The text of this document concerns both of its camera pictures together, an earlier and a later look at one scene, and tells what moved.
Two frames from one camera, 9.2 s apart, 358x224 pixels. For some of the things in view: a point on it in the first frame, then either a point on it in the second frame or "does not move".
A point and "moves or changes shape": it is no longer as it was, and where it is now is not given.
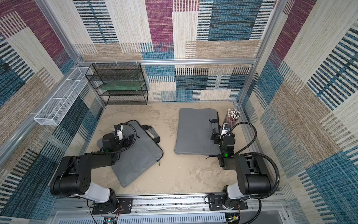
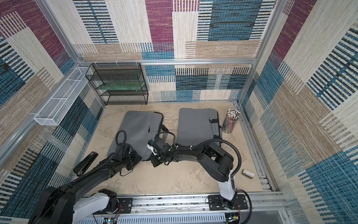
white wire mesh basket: (55, 108) does not move
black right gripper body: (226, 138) → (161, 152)
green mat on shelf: (127, 85) does not move
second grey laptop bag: (194, 129) does not move
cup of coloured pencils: (233, 116) does not move
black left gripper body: (125, 143) → (131, 161)
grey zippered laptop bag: (134, 160) moves or changes shape
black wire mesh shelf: (119, 83) does not move
